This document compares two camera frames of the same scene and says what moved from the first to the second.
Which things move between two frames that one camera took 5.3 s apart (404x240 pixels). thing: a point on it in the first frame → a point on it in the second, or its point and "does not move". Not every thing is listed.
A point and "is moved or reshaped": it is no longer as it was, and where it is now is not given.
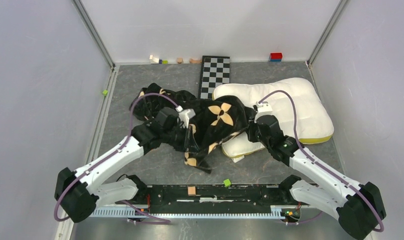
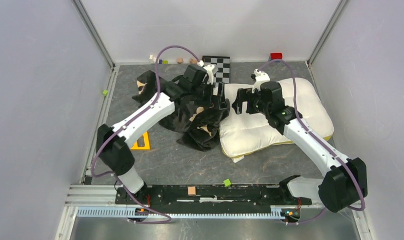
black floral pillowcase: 216,120 is moved or reshaped
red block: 276,57 does not move
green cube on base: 227,182 does not move
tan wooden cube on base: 191,191 does not move
